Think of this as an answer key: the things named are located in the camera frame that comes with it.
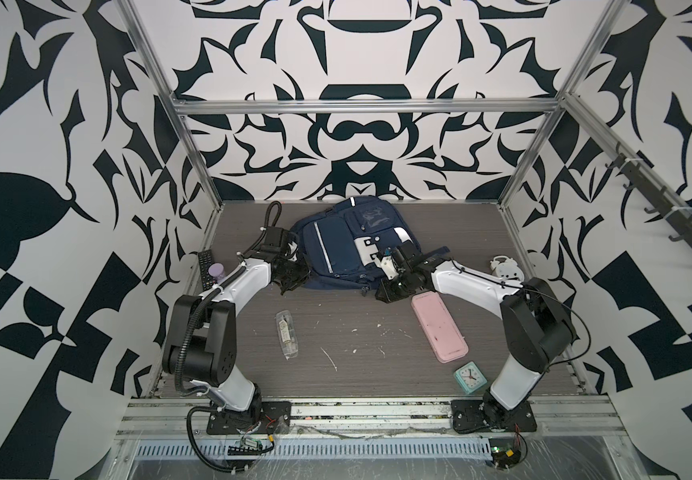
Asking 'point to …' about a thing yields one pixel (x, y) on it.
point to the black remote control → (205, 260)
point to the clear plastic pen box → (287, 333)
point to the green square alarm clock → (470, 377)
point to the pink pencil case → (446, 341)
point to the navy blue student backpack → (342, 243)
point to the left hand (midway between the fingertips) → (317, 269)
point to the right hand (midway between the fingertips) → (380, 292)
